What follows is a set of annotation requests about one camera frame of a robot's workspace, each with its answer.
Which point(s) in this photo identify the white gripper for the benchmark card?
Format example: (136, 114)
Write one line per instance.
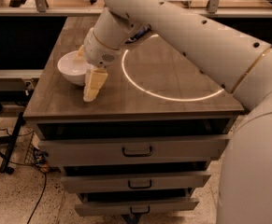
(98, 54)

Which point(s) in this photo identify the white ceramic bowl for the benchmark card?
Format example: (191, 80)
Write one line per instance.
(73, 68)

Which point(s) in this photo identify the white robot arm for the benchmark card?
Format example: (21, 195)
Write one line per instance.
(242, 64)

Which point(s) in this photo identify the blue chip bag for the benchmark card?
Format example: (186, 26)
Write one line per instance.
(140, 33)

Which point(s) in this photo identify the grey drawer cabinet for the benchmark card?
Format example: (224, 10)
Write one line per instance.
(151, 91)

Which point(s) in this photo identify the middle grey drawer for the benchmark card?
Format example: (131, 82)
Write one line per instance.
(152, 181)

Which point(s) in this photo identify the grey drawer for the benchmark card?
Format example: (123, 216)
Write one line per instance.
(136, 207)
(152, 181)
(123, 151)

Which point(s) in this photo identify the black stand leg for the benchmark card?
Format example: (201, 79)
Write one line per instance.
(4, 168)

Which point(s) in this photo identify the top grey drawer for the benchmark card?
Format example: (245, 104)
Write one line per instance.
(123, 151)

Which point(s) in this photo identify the bottom grey drawer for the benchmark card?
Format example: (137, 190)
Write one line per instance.
(136, 207)

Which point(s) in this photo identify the metal railing frame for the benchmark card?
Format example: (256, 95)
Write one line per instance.
(48, 6)

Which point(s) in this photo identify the wire basket with snack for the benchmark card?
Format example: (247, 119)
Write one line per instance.
(35, 157)

